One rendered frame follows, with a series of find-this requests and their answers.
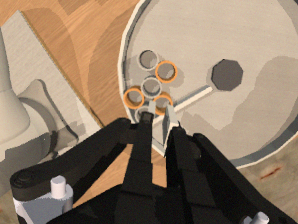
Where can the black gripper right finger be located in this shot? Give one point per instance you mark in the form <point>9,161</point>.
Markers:
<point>233,194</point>

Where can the bronze bushing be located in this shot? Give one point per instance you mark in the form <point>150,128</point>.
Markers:
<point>131,104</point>
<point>161,111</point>
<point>168,79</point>

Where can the grey metal bushing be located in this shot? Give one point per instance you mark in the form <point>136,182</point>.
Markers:
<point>149,94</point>
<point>139,59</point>
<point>137,114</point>

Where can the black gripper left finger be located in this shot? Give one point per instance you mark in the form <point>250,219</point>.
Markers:
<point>49,189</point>

